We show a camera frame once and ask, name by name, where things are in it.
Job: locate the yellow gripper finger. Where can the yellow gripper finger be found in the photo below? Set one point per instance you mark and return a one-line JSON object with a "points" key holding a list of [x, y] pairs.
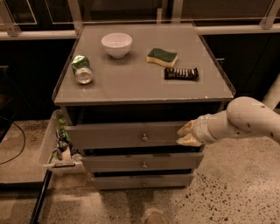
{"points": [[186, 129], [189, 140]]}

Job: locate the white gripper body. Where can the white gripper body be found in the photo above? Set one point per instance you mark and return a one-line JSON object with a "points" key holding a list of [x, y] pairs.
{"points": [[202, 129]]}

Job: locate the grey top drawer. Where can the grey top drawer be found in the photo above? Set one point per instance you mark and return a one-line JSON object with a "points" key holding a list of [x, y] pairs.
{"points": [[124, 135]]}

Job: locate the grey drawer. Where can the grey drawer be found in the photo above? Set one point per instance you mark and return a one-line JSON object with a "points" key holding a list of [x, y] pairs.
{"points": [[142, 181], [142, 162], [124, 135]]}

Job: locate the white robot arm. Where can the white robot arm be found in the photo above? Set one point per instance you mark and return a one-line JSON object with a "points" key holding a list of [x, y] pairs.
{"points": [[243, 117]]}

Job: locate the grey drawer cabinet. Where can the grey drawer cabinet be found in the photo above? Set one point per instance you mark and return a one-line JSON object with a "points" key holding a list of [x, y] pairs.
{"points": [[132, 90]]}

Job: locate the grey bottom drawer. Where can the grey bottom drawer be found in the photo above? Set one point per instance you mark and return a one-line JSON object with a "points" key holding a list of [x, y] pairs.
{"points": [[142, 181]]}

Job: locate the grey middle drawer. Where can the grey middle drawer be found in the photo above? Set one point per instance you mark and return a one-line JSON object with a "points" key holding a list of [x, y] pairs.
{"points": [[142, 162]]}

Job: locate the black snack bar wrapper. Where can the black snack bar wrapper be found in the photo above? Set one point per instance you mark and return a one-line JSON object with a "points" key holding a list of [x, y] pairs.
{"points": [[181, 74]]}

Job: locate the green yellow sponge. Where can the green yellow sponge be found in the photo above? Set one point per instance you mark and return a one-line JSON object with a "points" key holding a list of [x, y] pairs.
{"points": [[162, 57]]}

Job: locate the white ceramic bowl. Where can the white ceramic bowl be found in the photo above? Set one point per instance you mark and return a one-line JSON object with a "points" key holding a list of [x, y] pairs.
{"points": [[117, 45]]}

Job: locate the green soda can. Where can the green soda can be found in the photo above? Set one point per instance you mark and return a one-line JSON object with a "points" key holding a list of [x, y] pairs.
{"points": [[81, 69]]}

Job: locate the metal railing frame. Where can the metal railing frame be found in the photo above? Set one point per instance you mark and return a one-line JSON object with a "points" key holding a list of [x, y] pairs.
{"points": [[57, 19]]}

